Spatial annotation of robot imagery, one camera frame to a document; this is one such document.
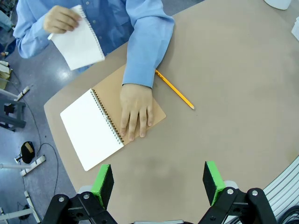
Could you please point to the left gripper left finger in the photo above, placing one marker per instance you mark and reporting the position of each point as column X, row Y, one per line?
column 102, row 184

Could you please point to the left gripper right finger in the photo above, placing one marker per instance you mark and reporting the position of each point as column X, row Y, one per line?
column 213, row 184

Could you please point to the brown spiral notebook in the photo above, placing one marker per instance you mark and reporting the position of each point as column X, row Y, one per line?
column 88, row 130

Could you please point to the yellow pencil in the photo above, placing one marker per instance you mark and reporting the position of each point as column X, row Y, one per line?
column 174, row 89

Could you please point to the white notebook paper sheet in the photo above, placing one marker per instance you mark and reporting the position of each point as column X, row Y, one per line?
column 79, row 46

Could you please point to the person's left forearm blue sleeve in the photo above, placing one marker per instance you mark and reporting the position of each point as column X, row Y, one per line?
column 147, row 46

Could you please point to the person's right forearm blue sleeve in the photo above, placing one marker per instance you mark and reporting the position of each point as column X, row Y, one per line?
column 28, row 44

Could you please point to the person's left hand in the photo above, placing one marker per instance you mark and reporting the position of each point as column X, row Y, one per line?
column 136, row 107

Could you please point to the person's right hand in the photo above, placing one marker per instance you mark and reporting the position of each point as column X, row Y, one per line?
column 60, row 19

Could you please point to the black round floor object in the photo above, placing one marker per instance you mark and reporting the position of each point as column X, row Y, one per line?
column 27, row 152

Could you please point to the seated person in blue shirt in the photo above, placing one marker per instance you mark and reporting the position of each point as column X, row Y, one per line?
column 109, row 18

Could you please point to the white cylindrical trash bin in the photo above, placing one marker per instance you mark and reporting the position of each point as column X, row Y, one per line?
column 278, row 3

